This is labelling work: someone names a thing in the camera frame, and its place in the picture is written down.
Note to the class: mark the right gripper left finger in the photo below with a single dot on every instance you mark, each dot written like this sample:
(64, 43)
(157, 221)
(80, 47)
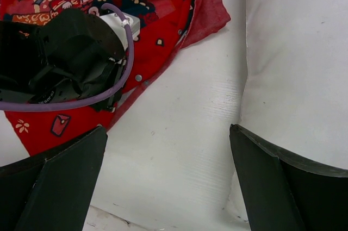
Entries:
(52, 190)

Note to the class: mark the red cartoon print pillowcase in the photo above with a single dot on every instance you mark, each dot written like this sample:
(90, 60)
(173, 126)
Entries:
(166, 27)

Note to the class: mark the white pillow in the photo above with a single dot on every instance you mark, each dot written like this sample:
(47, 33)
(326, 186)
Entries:
(296, 90)

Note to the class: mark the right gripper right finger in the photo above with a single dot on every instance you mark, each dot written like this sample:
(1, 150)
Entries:
(285, 191)

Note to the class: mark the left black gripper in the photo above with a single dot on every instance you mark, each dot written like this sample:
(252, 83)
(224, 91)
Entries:
(73, 61)

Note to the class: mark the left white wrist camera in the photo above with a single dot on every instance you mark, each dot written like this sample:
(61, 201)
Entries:
(115, 23)

